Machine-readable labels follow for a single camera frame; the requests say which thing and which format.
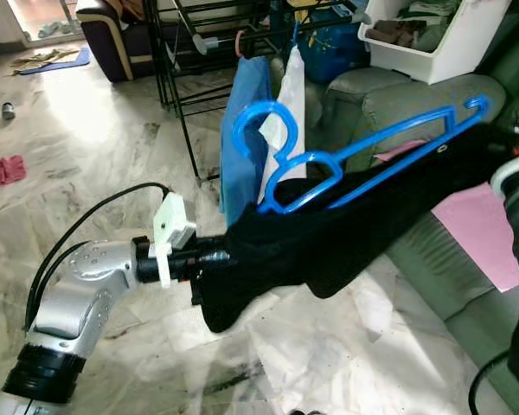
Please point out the black garment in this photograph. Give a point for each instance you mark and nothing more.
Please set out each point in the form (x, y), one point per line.
(346, 233)

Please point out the blue plastic hanger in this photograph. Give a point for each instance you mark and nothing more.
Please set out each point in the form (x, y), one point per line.
(295, 35)
(261, 109)

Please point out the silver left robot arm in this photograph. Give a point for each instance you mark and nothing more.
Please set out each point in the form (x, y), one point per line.
(78, 285)

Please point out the pink hanger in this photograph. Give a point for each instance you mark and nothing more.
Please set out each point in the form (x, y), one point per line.
(240, 43)

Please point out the blue hanging garment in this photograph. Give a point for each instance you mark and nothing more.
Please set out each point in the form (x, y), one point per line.
(238, 186)

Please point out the white hanging shirt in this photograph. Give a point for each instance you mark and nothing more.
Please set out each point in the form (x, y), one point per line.
(294, 82)

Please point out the black metal drying rack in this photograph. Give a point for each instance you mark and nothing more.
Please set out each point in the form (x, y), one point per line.
(163, 60)

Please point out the red floor cloth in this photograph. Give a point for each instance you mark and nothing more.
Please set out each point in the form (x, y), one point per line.
(2, 173)

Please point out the pink mat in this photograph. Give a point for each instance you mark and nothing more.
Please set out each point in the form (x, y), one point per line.
(484, 233)

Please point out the purple armchair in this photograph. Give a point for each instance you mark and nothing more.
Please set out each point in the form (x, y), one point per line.
(112, 43)

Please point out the blue bag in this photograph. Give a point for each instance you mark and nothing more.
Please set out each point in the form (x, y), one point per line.
(329, 52)

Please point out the green leather sofa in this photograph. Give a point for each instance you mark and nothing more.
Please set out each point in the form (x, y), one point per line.
(398, 99)

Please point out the metal can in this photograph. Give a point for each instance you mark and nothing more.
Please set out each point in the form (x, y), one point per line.
(9, 110)

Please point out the blue door mat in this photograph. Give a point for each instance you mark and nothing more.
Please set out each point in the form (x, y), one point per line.
(52, 60)

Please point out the brown folded clothes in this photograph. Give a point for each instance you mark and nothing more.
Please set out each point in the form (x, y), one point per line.
(398, 33)

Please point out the white plastic storage bin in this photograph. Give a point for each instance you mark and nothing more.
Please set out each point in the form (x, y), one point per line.
(467, 52)

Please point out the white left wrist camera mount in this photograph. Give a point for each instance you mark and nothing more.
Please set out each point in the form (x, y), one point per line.
(175, 233)

